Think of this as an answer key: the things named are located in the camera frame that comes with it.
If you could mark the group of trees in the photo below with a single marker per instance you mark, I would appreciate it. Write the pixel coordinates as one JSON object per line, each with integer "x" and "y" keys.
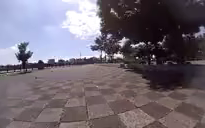
{"x": 105, "y": 45}

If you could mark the dark wooden fence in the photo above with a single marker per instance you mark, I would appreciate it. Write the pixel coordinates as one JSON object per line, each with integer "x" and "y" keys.
{"x": 10, "y": 68}

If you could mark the large dark tree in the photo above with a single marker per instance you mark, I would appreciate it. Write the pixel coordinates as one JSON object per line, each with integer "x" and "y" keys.
{"x": 156, "y": 20}

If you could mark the distant buildings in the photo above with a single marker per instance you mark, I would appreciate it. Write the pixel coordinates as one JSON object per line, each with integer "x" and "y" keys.
{"x": 73, "y": 60}

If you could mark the checkered stone tile pavement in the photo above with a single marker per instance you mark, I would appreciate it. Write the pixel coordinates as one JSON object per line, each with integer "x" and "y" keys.
{"x": 90, "y": 96}

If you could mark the grass strip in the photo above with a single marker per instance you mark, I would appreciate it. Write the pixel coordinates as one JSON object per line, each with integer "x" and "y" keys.
{"x": 6, "y": 74}

